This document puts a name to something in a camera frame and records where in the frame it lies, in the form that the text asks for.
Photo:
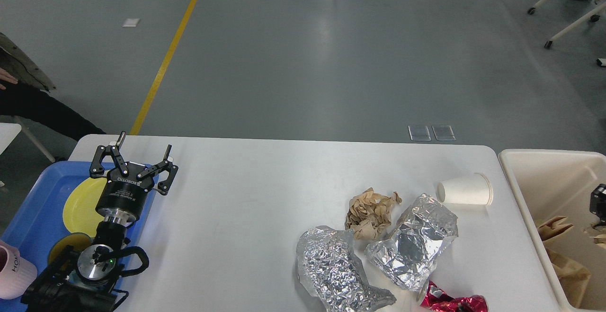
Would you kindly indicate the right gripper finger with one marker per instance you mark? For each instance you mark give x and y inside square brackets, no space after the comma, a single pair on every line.
[597,201]

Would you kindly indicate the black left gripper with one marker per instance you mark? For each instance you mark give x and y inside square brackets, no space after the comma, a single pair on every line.
[125,193]

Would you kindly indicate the yellow plastic plate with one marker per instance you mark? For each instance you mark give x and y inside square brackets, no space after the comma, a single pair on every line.
[79,212]

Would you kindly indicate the brown paper bag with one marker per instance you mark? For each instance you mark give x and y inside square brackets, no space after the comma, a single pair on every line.
[553,227]
[573,277]

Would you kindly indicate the brown paper ball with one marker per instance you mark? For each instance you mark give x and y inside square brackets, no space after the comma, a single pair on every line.
[369,214]

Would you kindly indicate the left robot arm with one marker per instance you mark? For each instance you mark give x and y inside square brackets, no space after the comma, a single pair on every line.
[85,281]

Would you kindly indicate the person's hand at left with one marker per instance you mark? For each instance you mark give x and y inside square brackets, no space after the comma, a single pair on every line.
[5,76]

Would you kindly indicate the white plastic bin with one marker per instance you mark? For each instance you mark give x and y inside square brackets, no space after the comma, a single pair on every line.
[547,183]

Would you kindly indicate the blue plastic tray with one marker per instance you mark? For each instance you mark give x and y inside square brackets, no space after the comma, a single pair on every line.
[38,224]

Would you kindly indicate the white paper cup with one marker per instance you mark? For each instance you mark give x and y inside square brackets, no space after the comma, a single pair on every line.
[475,189]

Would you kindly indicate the small white side table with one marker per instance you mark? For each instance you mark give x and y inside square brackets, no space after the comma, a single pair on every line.
[8,132]

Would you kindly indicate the pink mug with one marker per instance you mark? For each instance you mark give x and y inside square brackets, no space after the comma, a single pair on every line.
[16,273]

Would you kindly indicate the crushed red can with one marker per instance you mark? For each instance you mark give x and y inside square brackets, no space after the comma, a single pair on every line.
[436,300]

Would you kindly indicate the crumpled aluminium foil upper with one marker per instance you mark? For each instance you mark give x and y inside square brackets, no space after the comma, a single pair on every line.
[409,254]

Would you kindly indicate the crumpled aluminium foil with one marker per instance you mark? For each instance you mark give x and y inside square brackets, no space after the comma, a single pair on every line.
[409,254]
[329,270]

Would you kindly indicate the crumpled aluminium foil lower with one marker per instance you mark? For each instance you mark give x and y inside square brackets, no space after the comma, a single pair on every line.
[329,270]

